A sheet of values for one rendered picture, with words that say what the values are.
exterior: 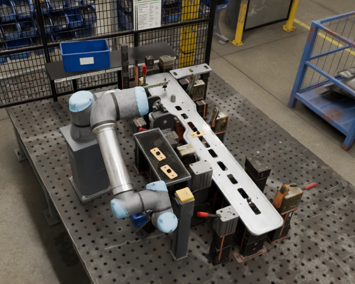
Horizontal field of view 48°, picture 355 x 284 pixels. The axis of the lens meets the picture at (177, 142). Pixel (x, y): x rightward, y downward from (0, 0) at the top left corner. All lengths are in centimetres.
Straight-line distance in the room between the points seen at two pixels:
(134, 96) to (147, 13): 142
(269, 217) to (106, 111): 90
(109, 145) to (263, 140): 147
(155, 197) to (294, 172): 130
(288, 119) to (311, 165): 157
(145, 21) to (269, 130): 116
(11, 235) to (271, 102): 282
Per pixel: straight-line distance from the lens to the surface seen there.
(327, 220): 243
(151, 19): 297
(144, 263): 207
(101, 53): 271
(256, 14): 544
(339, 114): 420
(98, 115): 155
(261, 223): 190
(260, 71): 488
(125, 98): 158
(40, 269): 297
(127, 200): 149
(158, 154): 189
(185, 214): 179
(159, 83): 253
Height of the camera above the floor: 247
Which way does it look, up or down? 42 degrees down
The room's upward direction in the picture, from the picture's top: 4 degrees clockwise
